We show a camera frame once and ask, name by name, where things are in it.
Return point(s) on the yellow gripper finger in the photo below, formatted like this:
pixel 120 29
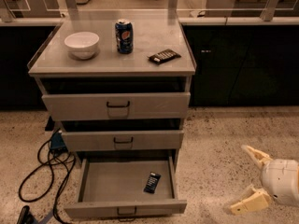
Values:
pixel 259 157
pixel 251 200

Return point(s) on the blue rxbar blueberry bar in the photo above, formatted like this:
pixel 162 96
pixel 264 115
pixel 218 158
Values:
pixel 152 183

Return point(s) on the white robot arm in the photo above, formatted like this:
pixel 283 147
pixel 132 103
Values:
pixel 280 181

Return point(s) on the grey bottom drawer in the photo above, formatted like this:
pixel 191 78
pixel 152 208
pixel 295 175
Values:
pixel 115 189

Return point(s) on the grey drawer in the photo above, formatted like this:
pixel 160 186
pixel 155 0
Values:
pixel 128 140
pixel 164 105
pixel 115 189

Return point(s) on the grey drawer cabinet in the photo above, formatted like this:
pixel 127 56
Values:
pixel 107 71

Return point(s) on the grey middle drawer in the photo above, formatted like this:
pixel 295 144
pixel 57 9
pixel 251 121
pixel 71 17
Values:
pixel 128 140

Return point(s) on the grey top drawer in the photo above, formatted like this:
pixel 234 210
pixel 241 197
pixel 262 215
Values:
pixel 164 105

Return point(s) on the dark snack bar wrapper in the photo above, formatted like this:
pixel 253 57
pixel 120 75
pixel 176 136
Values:
pixel 164 56

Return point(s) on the blue pepsi can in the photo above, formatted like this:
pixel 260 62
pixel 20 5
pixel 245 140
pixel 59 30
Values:
pixel 124 36

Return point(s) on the blue power box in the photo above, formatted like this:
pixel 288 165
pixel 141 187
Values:
pixel 57 142

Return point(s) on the white ceramic bowl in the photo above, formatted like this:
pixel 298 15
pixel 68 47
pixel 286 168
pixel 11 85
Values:
pixel 82 45

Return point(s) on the black object on floor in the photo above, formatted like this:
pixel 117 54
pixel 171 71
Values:
pixel 25 216

